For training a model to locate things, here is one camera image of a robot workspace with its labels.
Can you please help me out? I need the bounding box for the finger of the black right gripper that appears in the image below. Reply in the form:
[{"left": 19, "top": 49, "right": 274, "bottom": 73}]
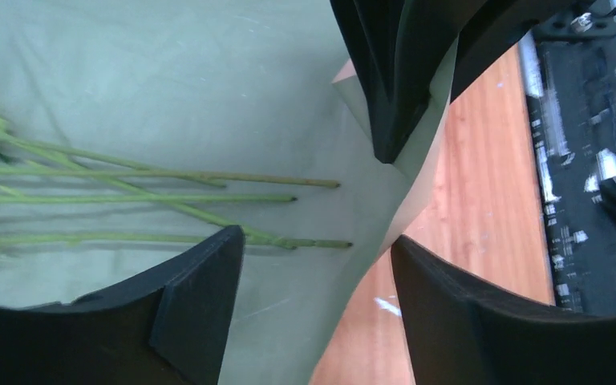
[
  {"left": 330, "top": 0, "right": 487, "bottom": 164},
  {"left": 451, "top": 0, "right": 573, "bottom": 100}
]

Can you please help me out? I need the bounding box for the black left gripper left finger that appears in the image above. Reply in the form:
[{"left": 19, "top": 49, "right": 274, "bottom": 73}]
[{"left": 0, "top": 225, "right": 245, "bottom": 384}]

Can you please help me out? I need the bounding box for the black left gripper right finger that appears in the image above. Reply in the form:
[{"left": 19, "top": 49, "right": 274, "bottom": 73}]
[{"left": 391, "top": 236, "right": 616, "bottom": 384}]

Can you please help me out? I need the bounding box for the green and tan wrapping paper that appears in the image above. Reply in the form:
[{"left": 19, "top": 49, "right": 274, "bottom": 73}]
[{"left": 0, "top": 1, "right": 459, "bottom": 384}]

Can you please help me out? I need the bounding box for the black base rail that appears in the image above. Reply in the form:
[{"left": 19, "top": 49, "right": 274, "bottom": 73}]
[{"left": 518, "top": 34, "right": 616, "bottom": 316}]

